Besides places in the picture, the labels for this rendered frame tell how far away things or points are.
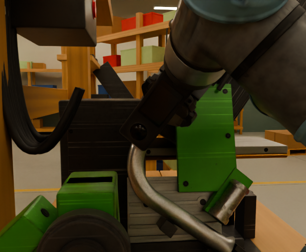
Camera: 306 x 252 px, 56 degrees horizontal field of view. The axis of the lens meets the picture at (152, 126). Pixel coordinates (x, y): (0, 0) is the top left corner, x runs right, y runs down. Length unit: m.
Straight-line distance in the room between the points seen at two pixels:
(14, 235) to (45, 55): 9.61
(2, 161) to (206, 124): 0.36
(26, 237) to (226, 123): 0.42
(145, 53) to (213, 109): 3.28
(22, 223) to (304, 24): 0.27
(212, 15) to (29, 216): 0.22
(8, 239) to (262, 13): 0.27
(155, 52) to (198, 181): 3.32
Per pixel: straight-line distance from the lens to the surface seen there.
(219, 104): 0.59
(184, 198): 0.58
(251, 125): 10.46
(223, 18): 0.23
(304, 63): 0.24
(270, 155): 0.75
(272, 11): 0.23
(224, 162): 0.58
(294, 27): 0.24
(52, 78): 9.75
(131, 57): 4.02
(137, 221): 0.57
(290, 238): 0.84
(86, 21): 0.48
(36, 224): 0.28
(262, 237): 0.82
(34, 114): 0.87
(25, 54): 10.03
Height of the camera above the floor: 1.25
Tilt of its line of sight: 6 degrees down
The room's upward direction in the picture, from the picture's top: straight up
